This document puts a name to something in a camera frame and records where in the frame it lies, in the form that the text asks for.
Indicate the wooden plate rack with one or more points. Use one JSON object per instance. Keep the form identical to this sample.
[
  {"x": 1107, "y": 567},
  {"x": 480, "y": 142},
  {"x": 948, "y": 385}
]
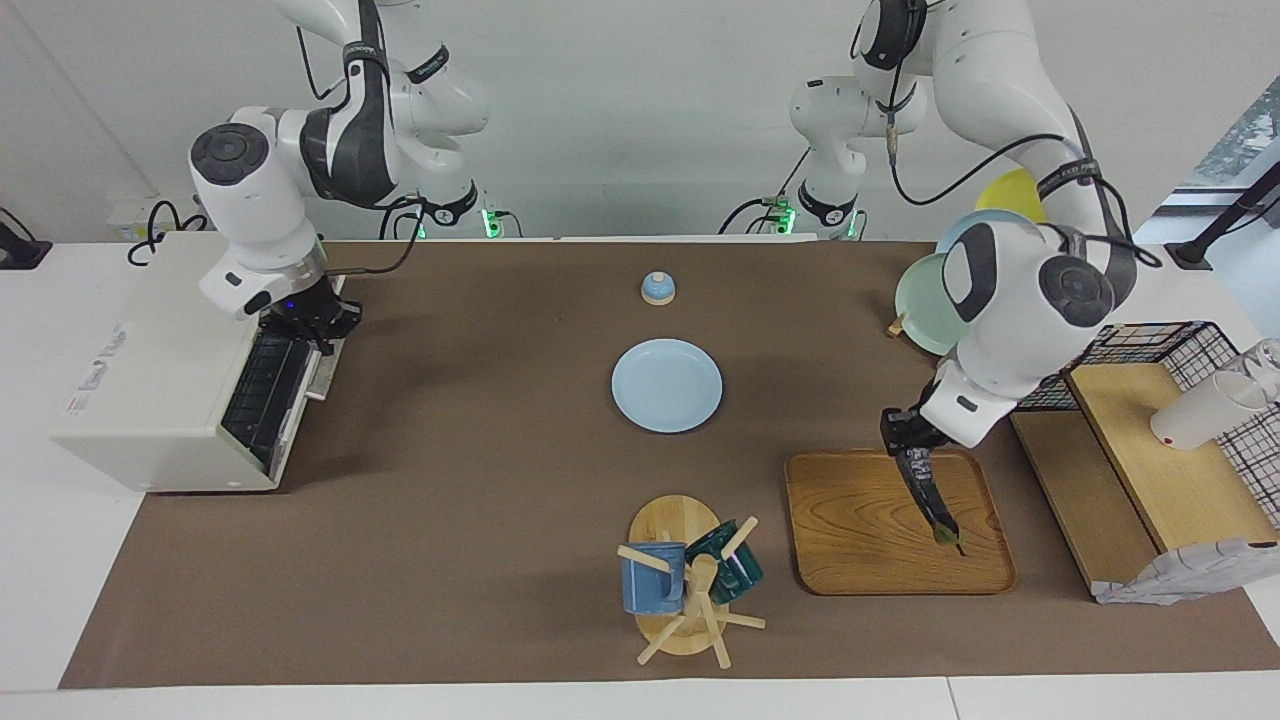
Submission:
[{"x": 897, "y": 324}]

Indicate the clear glass cup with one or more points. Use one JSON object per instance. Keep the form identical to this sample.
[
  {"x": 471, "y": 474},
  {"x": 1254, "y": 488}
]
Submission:
[{"x": 1265, "y": 360}]

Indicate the brown table mat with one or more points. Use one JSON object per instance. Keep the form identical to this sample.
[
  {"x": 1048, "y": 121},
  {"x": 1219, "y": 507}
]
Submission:
[{"x": 500, "y": 450}]

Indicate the wooden crate with mesh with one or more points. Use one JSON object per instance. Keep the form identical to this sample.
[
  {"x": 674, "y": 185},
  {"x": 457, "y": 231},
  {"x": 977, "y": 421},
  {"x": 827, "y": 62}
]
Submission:
[{"x": 1170, "y": 480}]

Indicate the light blue round plate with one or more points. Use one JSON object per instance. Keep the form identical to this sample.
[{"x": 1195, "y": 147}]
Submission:
[{"x": 667, "y": 386}]

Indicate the wooden mug tree stand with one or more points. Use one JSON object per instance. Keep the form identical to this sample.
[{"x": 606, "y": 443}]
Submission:
[{"x": 672, "y": 520}]

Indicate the cream toaster oven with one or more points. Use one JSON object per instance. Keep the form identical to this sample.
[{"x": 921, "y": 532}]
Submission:
[{"x": 150, "y": 380}]

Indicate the yellow plate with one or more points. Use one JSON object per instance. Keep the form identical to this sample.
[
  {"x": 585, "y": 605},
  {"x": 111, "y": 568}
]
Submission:
[{"x": 1015, "y": 195}]

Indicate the toaster oven glass door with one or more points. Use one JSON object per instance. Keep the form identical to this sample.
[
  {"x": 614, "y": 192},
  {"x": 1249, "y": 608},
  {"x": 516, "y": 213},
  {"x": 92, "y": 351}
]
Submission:
[{"x": 262, "y": 400}]

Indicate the large light blue plate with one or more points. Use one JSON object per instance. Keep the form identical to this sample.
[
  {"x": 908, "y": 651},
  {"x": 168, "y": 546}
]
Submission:
[{"x": 960, "y": 232}]

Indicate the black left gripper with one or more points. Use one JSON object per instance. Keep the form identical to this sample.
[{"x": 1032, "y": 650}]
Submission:
[{"x": 905, "y": 425}]

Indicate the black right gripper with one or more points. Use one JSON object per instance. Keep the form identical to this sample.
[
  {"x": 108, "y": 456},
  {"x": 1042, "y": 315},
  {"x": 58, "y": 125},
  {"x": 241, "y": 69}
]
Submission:
[{"x": 310, "y": 308}]

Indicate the dark purple eggplant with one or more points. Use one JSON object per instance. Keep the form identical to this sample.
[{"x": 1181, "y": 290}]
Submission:
[{"x": 935, "y": 505}]

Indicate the black angled stand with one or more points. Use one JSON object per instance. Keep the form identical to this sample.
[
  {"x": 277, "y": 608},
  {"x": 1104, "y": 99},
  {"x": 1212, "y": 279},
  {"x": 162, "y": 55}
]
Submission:
[{"x": 1225, "y": 225}]

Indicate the black clamp mount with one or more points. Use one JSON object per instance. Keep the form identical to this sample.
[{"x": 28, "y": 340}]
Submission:
[{"x": 20, "y": 250}]

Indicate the small blue lid wooden knob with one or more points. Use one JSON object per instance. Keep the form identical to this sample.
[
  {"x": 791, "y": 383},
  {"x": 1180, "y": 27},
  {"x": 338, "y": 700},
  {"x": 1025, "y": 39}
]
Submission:
[{"x": 658, "y": 290}]

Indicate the white paper cup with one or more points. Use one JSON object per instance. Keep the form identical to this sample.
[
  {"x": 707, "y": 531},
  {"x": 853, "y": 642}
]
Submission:
[{"x": 1200, "y": 412}]

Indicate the pale green plate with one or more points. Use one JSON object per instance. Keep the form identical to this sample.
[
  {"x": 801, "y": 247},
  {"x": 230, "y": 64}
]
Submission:
[{"x": 925, "y": 305}]

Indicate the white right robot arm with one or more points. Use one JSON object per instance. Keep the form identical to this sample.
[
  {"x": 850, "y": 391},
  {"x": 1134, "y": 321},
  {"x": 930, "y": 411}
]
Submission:
[{"x": 255, "y": 215}]

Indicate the dark green mug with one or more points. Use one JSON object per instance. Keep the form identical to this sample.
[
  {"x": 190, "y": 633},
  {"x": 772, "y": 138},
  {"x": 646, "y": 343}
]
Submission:
[{"x": 735, "y": 570}]

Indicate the rectangular wooden tray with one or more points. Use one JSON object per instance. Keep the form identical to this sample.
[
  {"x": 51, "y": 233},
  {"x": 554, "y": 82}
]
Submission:
[{"x": 860, "y": 530}]

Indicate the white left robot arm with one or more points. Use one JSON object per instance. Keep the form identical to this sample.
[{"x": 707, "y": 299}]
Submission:
[{"x": 1000, "y": 90}]

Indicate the blue mug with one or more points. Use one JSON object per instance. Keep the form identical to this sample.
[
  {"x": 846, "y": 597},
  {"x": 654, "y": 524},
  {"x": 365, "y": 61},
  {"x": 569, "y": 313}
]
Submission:
[{"x": 650, "y": 585}]

